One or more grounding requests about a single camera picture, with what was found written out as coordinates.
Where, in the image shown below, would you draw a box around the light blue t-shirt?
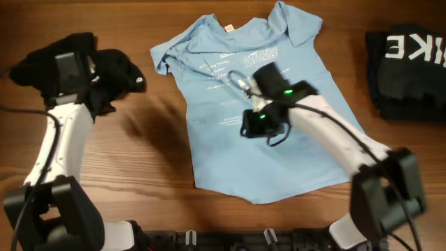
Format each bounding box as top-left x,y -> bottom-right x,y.
151,1 -> 357,204

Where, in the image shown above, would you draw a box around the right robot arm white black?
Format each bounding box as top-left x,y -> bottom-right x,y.
229,63 -> 427,250

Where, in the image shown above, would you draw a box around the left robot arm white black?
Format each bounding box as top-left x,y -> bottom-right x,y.
3,52 -> 137,250

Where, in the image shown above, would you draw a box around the folded black shirt white letters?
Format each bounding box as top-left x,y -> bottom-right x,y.
365,23 -> 445,122

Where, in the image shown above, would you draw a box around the crumpled black garment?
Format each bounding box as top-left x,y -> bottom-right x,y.
10,32 -> 146,118

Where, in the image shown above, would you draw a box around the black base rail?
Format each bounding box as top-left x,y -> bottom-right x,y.
139,228 -> 384,251

